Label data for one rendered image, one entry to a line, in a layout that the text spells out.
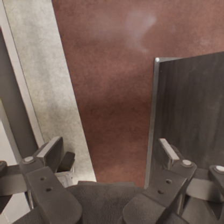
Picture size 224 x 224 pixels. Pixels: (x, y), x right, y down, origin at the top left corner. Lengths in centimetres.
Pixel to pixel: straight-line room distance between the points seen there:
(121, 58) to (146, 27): 23
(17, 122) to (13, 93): 13
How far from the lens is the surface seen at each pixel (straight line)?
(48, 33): 112
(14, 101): 78
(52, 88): 110
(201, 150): 57
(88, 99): 104
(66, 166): 108
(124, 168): 123
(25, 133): 80
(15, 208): 34
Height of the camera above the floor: 102
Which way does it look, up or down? 75 degrees down
